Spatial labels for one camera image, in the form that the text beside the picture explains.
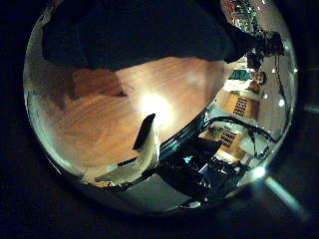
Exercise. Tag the black piece of clothing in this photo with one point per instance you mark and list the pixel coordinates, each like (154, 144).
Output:
(139, 33)

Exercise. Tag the person with dark hair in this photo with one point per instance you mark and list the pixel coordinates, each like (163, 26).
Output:
(259, 78)

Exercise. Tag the cluttered shelf with items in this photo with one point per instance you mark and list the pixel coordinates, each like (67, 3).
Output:
(242, 15)

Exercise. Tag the bright round lamp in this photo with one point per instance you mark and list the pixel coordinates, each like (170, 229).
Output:
(259, 172)

